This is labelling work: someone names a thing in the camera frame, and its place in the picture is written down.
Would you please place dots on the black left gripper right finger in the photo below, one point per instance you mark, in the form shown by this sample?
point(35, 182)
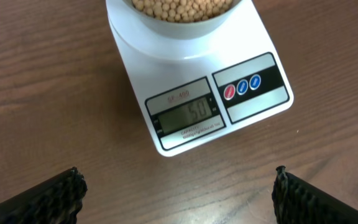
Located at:
point(295, 201)

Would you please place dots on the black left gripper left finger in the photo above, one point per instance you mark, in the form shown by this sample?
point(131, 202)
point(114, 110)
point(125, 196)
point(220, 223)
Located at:
point(56, 200)

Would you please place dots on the white digital kitchen scale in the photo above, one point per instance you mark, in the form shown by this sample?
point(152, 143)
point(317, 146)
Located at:
point(191, 91)

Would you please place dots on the light grey round bowl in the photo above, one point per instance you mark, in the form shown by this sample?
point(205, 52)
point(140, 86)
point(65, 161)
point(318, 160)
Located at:
point(181, 30)

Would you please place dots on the soybeans pile in bowl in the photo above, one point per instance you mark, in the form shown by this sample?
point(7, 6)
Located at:
point(182, 11)

